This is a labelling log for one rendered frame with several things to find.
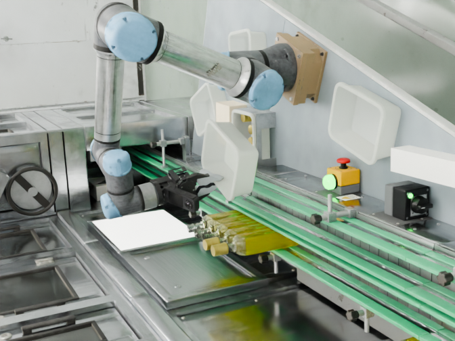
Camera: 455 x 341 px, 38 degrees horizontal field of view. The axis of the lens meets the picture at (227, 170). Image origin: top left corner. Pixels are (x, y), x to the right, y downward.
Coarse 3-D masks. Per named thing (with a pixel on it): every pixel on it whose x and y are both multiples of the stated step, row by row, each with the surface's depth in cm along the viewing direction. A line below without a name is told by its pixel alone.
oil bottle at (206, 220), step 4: (220, 212) 222; (224, 212) 221; (228, 212) 221; (232, 212) 221; (236, 212) 221; (240, 212) 221; (204, 216) 219; (208, 216) 218; (212, 216) 218; (216, 216) 218; (220, 216) 218; (224, 216) 218; (228, 216) 218; (232, 216) 218; (204, 220) 216; (208, 220) 215; (212, 220) 215; (204, 224) 216; (208, 224) 215
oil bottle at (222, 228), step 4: (240, 220) 212; (244, 220) 212; (248, 220) 212; (252, 220) 212; (220, 224) 209; (224, 224) 209; (228, 224) 208; (232, 224) 208; (236, 224) 208; (240, 224) 208; (244, 224) 208; (248, 224) 208; (252, 224) 209; (216, 228) 208; (220, 228) 206; (224, 228) 205; (228, 228) 205; (232, 228) 206; (220, 232) 205; (224, 232) 205; (220, 236) 205
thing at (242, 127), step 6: (234, 114) 243; (240, 114) 244; (246, 114) 233; (252, 114) 230; (234, 120) 244; (240, 120) 245; (252, 120) 229; (240, 126) 245; (246, 126) 246; (252, 126) 230; (240, 132) 246; (246, 132) 247; (246, 138) 247
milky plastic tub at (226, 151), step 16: (208, 128) 196; (224, 128) 192; (208, 144) 199; (224, 144) 202; (240, 144) 185; (208, 160) 202; (224, 160) 204; (240, 160) 181; (256, 160) 185; (224, 176) 198; (240, 176) 185; (224, 192) 191; (240, 192) 188
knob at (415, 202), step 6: (414, 198) 164; (420, 198) 163; (426, 198) 163; (414, 204) 163; (420, 204) 163; (426, 204) 163; (432, 204) 163; (414, 210) 164; (420, 210) 163; (426, 210) 164
